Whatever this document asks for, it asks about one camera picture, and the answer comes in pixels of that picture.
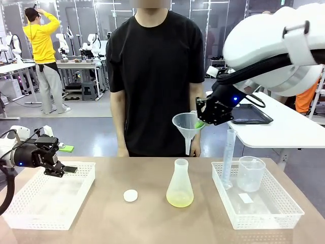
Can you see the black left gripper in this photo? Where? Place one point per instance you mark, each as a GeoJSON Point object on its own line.
{"type": "Point", "coordinates": [38, 155]}

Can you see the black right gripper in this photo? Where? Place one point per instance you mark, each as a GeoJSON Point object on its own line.
{"type": "Point", "coordinates": [221, 106]}

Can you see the clear plastic funnel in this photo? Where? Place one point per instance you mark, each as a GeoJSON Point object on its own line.
{"type": "Point", "coordinates": [185, 124]}

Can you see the clear plastic graduated cylinder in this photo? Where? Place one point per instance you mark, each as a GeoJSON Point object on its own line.
{"type": "Point", "coordinates": [227, 162]}

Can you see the clear plastic beaker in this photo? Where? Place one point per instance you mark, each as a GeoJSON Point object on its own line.
{"type": "Point", "coordinates": [250, 175]}

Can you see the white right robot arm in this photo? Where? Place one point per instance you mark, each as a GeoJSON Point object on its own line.
{"type": "Point", "coordinates": [254, 38]}

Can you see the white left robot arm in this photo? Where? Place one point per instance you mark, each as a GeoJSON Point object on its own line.
{"type": "Point", "coordinates": [6, 148]}

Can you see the person's left forearm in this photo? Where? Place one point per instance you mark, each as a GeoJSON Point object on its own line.
{"type": "Point", "coordinates": [196, 89]}

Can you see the person's right forearm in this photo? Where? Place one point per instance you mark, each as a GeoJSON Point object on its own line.
{"type": "Point", "coordinates": [118, 119]}

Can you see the person's left hand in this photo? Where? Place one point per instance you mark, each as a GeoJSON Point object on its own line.
{"type": "Point", "coordinates": [196, 148]}

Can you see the person's right hand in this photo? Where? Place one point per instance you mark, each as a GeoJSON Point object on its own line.
{"type": "Point", "coordinates": [123, 153]}

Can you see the white perforated plastic basket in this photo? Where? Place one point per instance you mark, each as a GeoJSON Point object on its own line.
{"type": "Point", "coordinates": [48, 203]}
{"type": "Point", "coordinates": [274, 211]}

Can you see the black flat tray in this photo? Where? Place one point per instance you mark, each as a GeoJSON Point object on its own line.
{"type": "Point", "coordinates": [250, 115]}

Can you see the shoe rack with shoes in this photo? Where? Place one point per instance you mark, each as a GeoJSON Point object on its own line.
{"type": "Point", "coordinates": [217, 62]}

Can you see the person in black t-shirt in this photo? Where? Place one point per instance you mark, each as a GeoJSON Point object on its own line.
{"type": "Point", "coordinates": [155, 76]}

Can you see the grey step stool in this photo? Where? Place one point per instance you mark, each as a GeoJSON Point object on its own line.
{"type": "Point", "coordinates": [89, 91]}

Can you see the round white flask cap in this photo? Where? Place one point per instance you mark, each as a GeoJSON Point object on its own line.
{"type": "Point", "coordinates": [130, 196]}

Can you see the translucent plastic conical flask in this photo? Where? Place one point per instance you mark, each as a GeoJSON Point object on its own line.
{"type": "Point", "coordinates": [179, 193]}

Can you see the white side table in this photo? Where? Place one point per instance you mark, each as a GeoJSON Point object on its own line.
{"type": "Point", "coordinates": [284, 134]}

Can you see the small white paper label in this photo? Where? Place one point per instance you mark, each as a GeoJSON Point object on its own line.
{"type": "Point", "coordinates": [245, 198]}

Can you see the white background workbench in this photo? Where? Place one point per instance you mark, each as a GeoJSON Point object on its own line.
{"type": "Point", "coordinates": [78, 64]}

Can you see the white background desk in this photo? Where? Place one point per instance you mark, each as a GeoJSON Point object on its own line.
{"type": "Point", "coordinates": [15, 69]}

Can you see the mannequin in orange shirt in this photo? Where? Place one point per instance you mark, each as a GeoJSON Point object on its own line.
{"type": "Point", "coordinates": [306, 99]}

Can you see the person in yellow hoodie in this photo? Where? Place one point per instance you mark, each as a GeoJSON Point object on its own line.
{"type": "Point", "coordinates": [41, 45]}

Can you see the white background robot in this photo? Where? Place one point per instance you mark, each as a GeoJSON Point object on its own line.
{"type": "Point", "coordinates": [14, 45]}
{"type": "Point", "coordinates": [95, 44]}

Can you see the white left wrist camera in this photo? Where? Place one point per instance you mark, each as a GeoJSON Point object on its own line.
{"type": "Point", "coordinates": [48, 130]}

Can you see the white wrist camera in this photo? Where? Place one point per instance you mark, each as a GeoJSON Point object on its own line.
{"type": "Point", "coordinates": [48, 130]}
{"type": "Point", "coordinates": [212, 72]}

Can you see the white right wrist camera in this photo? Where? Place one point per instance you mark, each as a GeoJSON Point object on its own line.
{"type": "Point", "coordinates": [212, 72]}

